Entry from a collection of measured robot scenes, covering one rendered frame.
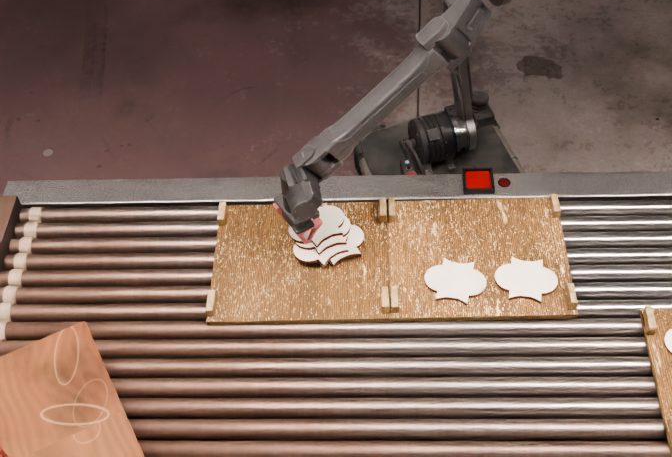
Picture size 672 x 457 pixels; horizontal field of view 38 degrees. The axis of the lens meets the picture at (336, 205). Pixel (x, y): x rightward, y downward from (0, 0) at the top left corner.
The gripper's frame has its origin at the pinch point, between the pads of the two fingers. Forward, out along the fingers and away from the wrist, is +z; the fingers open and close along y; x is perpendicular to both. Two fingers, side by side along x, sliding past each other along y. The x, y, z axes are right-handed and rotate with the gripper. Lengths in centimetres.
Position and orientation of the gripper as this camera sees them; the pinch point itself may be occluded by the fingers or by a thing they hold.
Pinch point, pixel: (299, 231)
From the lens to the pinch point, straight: 226.2
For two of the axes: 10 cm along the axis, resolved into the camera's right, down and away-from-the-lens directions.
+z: 0.5, 6.7, 7.4
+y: 5.4, 6.0, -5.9
